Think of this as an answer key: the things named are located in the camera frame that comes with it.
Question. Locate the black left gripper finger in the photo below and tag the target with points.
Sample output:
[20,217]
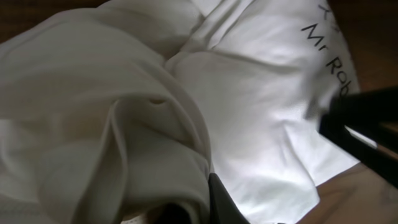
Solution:
[223,209]

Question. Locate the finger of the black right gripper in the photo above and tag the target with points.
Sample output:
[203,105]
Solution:
[355,123]

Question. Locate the white printed t-shirt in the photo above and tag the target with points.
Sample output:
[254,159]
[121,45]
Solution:
[132,105]

